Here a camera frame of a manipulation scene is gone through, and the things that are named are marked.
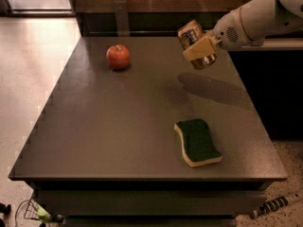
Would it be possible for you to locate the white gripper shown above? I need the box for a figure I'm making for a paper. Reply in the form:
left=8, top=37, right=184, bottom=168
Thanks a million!
left=183, top=9, right=251, bottom=61

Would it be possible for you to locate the orange soda can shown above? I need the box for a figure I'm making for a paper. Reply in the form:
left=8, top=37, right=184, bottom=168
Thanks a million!
left=178, top=20, right=216, bottom=70

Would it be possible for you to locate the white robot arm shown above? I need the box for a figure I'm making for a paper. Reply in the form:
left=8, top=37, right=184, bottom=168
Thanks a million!
left=183, top=0, right=303, bottom=66

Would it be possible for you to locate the red apple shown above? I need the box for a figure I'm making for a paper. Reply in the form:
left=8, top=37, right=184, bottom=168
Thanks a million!
left=106, top=44, right=130, bottom=70

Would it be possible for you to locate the green yellow sponge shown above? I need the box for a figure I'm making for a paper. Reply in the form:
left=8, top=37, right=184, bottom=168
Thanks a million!
left=174, top=118, right=223, bottom=167

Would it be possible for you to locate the small black floor object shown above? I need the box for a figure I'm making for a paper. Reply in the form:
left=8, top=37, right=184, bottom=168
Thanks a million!
left=0, top=202, right=11, bottom=215

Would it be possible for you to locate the left metal shelf bracket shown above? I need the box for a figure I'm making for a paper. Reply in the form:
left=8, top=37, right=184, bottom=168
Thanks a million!
left=114, top=0, right=130, bottom=37

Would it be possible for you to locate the striped black white handle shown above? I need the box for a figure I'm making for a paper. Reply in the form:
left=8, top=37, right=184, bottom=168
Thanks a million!
left=251, top=190, right=303, bottom=218

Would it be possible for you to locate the wire basket with green item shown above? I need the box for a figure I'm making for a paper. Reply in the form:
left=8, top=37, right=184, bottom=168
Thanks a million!
left=14, top=199, right=64, bottom=227

